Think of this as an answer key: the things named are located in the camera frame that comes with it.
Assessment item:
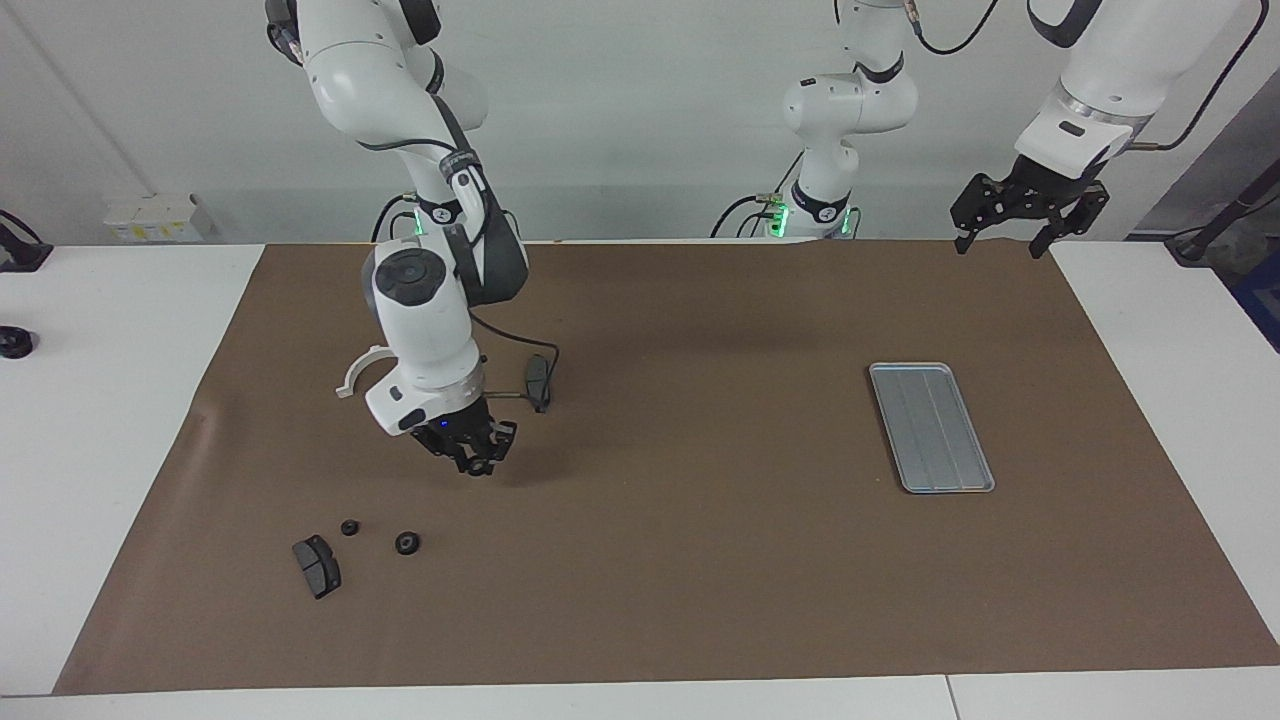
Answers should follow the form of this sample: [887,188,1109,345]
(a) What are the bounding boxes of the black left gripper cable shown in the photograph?
[905,0,1271,153]

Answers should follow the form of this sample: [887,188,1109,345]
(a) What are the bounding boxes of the black stand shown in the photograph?
[1165,165,1280,266]

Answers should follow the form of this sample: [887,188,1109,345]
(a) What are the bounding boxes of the brown table mat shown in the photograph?
[52,240,1280,696]

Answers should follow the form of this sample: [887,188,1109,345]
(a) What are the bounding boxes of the blue crate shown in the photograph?
[1235,270,1280,353]

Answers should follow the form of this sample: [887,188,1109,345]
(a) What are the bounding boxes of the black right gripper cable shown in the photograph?
[355,135,561,401]

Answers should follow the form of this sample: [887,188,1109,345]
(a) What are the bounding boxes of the black base cable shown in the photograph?
[710,150,806,239]

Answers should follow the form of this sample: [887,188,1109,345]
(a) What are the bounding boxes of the black table clamp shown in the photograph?
[0,208,54,273]

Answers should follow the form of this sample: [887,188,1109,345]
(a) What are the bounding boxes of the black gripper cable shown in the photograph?
[905,0,1271,153]
[355,135,561,401]

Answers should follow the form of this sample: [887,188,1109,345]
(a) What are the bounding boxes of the white curved plastic bracket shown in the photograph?
[334,345,393,400]

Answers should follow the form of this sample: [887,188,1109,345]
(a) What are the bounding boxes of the white wall socket box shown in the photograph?
[103,193,216,243]

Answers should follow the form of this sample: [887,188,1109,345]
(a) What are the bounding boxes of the silver metal tray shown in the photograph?
[868,362,997,495]

